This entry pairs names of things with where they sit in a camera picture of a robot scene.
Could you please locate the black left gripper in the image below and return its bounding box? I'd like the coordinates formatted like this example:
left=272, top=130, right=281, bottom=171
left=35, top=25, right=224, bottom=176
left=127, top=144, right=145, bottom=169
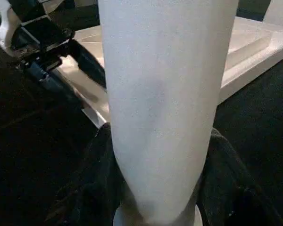
left=13, top=15, right=107, bottom=108

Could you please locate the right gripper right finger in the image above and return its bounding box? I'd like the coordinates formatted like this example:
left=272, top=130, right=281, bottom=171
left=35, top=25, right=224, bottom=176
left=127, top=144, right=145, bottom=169
left=196, top=128, right=283, bottom=226

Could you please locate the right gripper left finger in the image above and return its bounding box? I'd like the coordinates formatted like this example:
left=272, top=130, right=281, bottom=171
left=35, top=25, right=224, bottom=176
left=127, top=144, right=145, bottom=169
left=46, top=122, right=129, bottom=226

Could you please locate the white plastic table leg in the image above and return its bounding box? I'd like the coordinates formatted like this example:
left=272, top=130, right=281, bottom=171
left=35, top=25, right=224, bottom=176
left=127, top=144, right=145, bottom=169
left=97, top=0, right=239, bottom=226
left=263, top=0, right=283, bottom=27

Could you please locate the white plastic table top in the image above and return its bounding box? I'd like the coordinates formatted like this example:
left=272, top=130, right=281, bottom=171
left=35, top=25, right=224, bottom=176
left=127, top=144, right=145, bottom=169
left=58, top=16, right=283, bottom=129

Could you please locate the black mat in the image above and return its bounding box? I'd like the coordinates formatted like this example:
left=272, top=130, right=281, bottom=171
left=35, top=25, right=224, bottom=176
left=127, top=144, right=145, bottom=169
left=0, top=0, right=283, bottom=226

